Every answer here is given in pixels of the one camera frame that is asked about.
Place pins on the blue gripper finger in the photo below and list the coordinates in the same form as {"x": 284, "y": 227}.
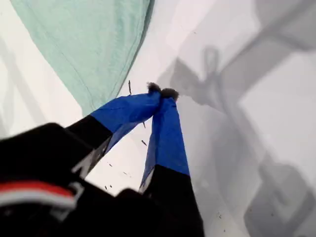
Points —
{"x": 123, "y": 111}
{"x": 168, "y": 138}

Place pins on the pale green T-shirt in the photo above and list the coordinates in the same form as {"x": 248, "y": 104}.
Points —
{"x": 84, "y": 42}

